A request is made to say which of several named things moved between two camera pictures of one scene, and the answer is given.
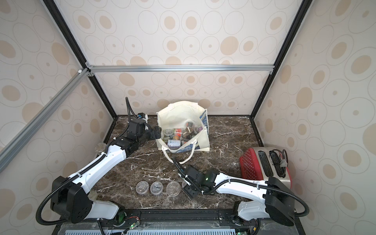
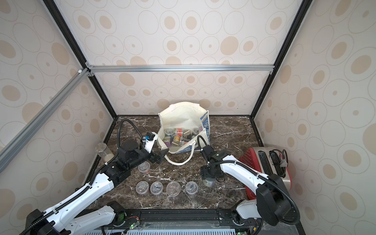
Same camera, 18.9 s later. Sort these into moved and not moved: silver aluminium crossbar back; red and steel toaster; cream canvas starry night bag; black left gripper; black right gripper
Moved: black left gripper; black right gripper
Not moved: red and steel toaster; silver aluminium crossbar back; cream canvas starry night bag
